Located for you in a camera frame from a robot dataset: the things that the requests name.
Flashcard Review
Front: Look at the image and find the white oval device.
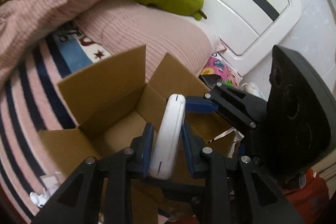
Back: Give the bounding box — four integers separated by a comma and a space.
149, 94, 186, 180

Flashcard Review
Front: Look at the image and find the colourful pink bag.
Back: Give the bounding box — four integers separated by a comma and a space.
200, 53, 242, 89

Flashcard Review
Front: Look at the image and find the brown cardboard box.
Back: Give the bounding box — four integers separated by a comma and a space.
37, 44, 237, 224

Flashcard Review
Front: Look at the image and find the white earbud case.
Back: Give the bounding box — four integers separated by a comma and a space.
29, 191, 50, 209

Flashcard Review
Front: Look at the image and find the pink ribbed pillow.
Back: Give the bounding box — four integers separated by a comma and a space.
75, 0, 224, 80

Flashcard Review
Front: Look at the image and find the striped pink fleece blanket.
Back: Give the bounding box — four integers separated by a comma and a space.
1, 23, 109, 223

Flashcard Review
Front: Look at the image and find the white bed headboard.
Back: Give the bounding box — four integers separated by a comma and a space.
202, 0, 302, 76

